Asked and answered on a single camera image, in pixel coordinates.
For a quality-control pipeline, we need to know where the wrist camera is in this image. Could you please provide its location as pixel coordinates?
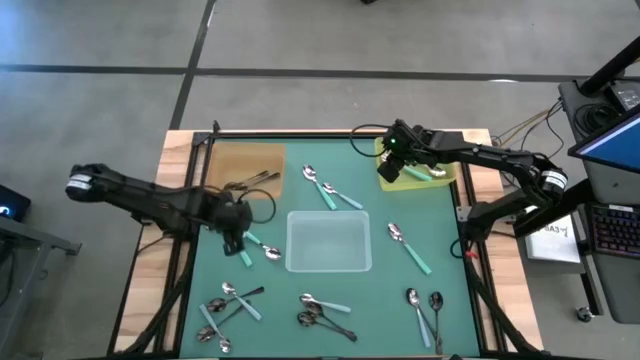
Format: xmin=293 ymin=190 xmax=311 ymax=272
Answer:
xmin=234 ymin=199 xmax=254 ymax=231
xmin=385 ymin=118 xmax=420 ymax=154

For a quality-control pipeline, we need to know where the computer monitor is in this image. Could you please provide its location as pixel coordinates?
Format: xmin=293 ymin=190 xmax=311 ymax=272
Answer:
xmin=567 ymin=106 xmax=640 ymax=175

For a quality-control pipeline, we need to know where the yellow cable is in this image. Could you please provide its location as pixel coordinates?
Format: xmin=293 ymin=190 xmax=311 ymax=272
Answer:
xmin=492 ymin=99 xmax=564 ymax=151

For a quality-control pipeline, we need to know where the white paper sheet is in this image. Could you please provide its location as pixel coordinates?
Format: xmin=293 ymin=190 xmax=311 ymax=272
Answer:
xmin=524 ymin=213 xmax=582 ymax=265

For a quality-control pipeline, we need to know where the grey metal stand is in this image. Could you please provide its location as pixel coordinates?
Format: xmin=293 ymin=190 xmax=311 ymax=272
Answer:
xmin=0 ymin=214 xmax=84 ymax=359

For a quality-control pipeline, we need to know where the green table mat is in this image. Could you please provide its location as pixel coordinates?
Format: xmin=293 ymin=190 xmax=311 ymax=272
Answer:
xmin=178 ymin=137 xmax=482 ymax=359

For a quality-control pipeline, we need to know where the grey equipment cart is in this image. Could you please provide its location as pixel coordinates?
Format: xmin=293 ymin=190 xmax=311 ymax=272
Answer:
xmin=558 ymin=78 xmax=640 ymax=325

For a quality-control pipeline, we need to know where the yellow-green plastic bin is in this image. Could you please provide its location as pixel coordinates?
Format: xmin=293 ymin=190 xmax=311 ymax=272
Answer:
xmin=373 ymin=133 xmax=458 ymax=193

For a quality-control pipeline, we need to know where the black pole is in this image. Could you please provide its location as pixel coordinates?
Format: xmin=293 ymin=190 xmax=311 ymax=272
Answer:
xmin=578 ymin=35 xmax=640 ymax=97

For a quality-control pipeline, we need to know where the black table frame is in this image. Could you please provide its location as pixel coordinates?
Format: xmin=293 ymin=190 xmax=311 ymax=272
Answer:
xmin=107 ymin=119 xmax=546 ymax=360

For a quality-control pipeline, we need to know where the black power adapter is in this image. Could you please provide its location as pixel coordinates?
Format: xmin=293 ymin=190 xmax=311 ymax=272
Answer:
xmin=610 ymin=81 xmax=640 ymax=112

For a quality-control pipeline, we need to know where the black device with blue light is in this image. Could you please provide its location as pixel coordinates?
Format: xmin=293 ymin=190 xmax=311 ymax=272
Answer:
xmin=0 ymin=183 xmax=32 ymax=222

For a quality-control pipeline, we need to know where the coiled black cable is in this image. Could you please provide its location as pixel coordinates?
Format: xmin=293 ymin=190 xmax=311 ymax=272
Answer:
xmin=572 ymin=102 xmax=609 ymax=132

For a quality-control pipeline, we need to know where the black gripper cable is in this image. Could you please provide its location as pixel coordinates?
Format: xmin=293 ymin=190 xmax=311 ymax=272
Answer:
xmin=349 ymin=123 xmax=396 ymax=159
xmin=238 ymin=188 xmax=278 ymax=225

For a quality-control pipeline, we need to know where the dark metal spoon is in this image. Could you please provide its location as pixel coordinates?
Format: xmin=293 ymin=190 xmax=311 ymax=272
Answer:
xmin=307 ymin=301 xmax=352 ymax=336
xmin=223 ymin=169 xmax=270 ymax=192
xmin=233 ymin=172 xmax=282 ymax=192
xmin=296 ymin=311 xmax=358 ymax=343
xmin=207 ymin=286 xmax=266 ymax=314
xmin=406 ymin=288 xmax=444 ymax=346
xmin=428 ymin=291 xmax=445 ymax=356
xmin=196 ymin=304 xmax=246 ymax=344

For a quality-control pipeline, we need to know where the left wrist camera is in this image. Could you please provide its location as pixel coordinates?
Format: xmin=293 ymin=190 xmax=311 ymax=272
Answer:
xmin=234 ymin=199 xmax=254 ymax=231

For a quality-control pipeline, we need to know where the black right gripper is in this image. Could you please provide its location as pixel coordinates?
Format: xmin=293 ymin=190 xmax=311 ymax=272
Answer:
xmin=377 ymin=143 xmax=436 ymax=185

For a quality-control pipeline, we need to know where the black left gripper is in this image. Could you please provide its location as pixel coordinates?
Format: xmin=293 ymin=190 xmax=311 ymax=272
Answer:
xmin=208 ymin=193 xmax=248 ymax=258

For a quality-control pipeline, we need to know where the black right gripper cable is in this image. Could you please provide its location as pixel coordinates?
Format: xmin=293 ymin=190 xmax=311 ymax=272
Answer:
xmin=349 ymin=123 xmax=396 ymax=159

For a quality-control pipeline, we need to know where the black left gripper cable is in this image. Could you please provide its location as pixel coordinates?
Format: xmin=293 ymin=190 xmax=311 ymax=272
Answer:
xmin=238 ymin=188 xmax=278 ymax=225

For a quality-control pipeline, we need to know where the black diagonal beam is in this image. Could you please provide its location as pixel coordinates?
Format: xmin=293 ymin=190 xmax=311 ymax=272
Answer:
xmin=512 ymin=178 xmax=594 ymax=239

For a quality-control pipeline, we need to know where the orange plastic bin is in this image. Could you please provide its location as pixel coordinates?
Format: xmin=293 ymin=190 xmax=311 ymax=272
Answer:
xmin=204 ymin=141 xmax=288 ymax=201

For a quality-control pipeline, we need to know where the clear plastic bin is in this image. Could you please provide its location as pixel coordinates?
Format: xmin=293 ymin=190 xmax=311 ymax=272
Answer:
xmin=284 ymin=209 xmax=374 ymax=274

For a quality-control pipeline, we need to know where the black keyboard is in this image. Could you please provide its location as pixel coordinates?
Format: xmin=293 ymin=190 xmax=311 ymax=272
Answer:
xmin=588 ymin=203 xmax=640 ymax=260

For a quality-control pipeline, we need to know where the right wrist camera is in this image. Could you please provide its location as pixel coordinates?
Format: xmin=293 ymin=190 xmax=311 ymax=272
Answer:
xmin=385 ymin=118 xmax=420 ymax=154

